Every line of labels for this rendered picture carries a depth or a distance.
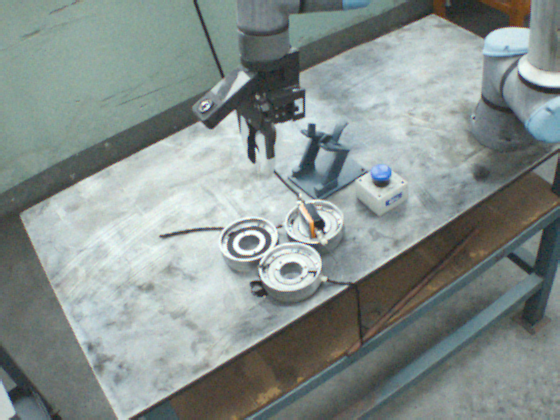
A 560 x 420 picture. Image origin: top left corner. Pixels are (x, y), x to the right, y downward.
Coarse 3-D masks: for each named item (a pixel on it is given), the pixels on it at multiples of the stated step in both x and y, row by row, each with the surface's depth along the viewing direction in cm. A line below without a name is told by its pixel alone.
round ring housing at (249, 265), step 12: (228, 228) 115; (240, 240) 114; (252, 240) 115; (264, 240) 113; (276, 240) 111; (228, 252) 112; (240, 252) 111; (252, 252) 111; (228, 264) 111; (240, 264) 109; (252, 264) 109
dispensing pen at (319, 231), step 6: (300, 198) 114; (300, 204) 114; (306, 204) 112; (312, 204) 111; (306, 210) 111; (312, 210) 110; (312, 216) 109; (318, 216) 109; (318, 222) 109; (318, 228) 109; (318, 234) 108; (324, 234) 112; (324, 240) 107; (324, 246) 107; (330, 252) 106
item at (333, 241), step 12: (324, 204) 116; (288, 216) 115; (324, 216) 115; (336, 216) 114; (288, 228) 114; (300, 228) 114; (324, 228) 113; (300, 240) 110; (336, 240) 111; (324, 252) 112
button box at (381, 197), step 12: (360, 180) 118; (372, 180) 117; (396, 180) 117; (360, 192) 119; (372, 192) 115; (384, 192) 115; (396, 192) 116; (372, 204) 117; (384, 204) 115; (396, 204) 118
